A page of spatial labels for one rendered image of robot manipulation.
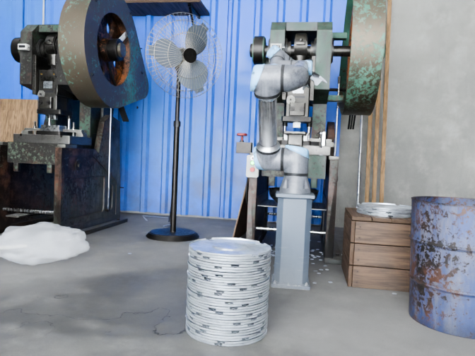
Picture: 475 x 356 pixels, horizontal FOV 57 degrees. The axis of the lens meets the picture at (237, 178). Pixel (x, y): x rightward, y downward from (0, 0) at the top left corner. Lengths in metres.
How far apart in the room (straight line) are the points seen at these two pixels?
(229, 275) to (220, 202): 2.76
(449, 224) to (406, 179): 2.45
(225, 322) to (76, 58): 2.05
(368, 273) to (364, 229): 0.22
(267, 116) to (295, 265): 0.72
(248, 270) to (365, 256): 0.92
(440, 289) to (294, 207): 0.71
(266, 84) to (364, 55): 0.88
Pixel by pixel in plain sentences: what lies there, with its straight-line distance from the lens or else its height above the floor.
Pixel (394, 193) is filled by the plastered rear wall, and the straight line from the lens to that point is 4.17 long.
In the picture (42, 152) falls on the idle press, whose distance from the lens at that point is 3.26.
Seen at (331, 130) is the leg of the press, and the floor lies 0.83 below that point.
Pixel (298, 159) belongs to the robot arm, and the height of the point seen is 0.61.
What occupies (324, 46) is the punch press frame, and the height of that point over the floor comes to 1.32.
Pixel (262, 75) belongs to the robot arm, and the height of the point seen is 0.96.
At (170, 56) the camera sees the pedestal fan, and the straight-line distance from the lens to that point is 3.14.
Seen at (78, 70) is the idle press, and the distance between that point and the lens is 3.04.
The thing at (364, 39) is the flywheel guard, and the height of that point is 1.30.
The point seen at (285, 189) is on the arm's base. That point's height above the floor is 0.47.
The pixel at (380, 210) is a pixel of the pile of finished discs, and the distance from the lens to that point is 2.27.
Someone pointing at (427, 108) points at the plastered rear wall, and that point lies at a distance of 4.24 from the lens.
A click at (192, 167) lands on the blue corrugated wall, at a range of 4.20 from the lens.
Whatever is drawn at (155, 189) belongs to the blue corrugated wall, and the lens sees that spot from 4.33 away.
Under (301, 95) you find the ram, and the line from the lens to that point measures 2.88.
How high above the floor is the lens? 0.62
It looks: 3 degrees down
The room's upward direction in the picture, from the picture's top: 3 degrees clockwise
